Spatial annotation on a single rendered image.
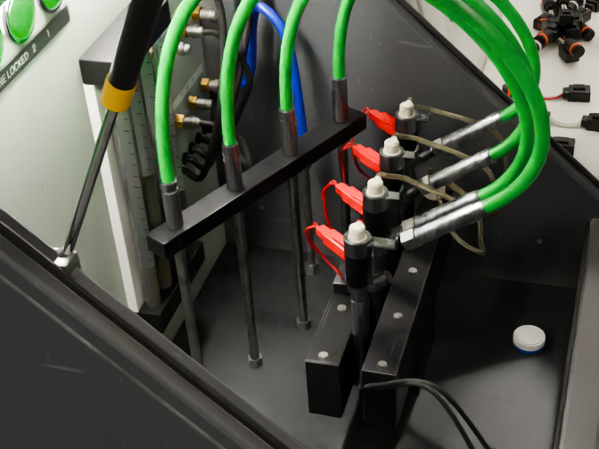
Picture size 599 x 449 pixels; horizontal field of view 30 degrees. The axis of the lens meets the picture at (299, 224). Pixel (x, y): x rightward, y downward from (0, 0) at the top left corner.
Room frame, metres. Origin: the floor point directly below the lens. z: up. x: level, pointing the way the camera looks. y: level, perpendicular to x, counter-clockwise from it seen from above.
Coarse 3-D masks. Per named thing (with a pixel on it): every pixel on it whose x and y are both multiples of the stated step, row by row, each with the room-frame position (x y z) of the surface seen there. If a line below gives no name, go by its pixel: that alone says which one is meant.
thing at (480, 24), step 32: (192, 0) 0.93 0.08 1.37; (448, 0) 0.86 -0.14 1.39; (480, 32) 0.85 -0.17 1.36; (160, 64) 0.95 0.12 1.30; (512, 64) 0.84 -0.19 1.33; (160, 96) 0.95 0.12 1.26; (160, 128) 0.95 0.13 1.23; (544, 128) 0.83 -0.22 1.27; (160, 160) 0.95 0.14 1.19; (544, 160) 0.83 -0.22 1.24; (512, 192) 0.84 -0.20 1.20
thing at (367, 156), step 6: (360, 144) 1.10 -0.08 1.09; (354, 150) 1.09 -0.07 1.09; (360, 150) 1.09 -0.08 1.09; (366, 150) 1.08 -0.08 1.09; (372, 150) 1.08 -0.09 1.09; (360, 156) 1.08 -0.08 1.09; (366, 156) 1.07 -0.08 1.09; (372, 156) 1.07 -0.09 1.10; (378, 156) 1.07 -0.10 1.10; (366, 162) 1.07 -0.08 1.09; (372, 162) 1.06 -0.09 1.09; (378, 162) 1.06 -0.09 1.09; (372, 168) 1.06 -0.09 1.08; (378, 168) 1.05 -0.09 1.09
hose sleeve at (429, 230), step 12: (468, 204) 0.86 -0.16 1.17; (480, 204) 0.85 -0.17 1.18; (444, 216) 0.86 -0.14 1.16; (456, 216) 0.85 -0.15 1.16; (468, 216) 0.85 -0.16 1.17; (480, 216) 0.84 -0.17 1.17; (420, 228) 0.87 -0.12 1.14; (432, 228) 0.86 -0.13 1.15; (444, 228) 0.85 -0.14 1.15; (456, 228) 0.85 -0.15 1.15; (420, 240) 0.86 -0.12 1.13; (432, 240) 0.86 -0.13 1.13
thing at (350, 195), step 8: (336, 184) 1.02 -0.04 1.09; (344, 184) 1.02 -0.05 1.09; (336, 192) 1.02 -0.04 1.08; (344, 192) 1.00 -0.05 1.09; (352, 192) 1.00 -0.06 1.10; (360, 192) 1.00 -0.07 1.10; (344, 200) 1.00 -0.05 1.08; (352, 200) 0.99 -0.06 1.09; (360, 200) 0.98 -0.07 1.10; (360, 208) 0.98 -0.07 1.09
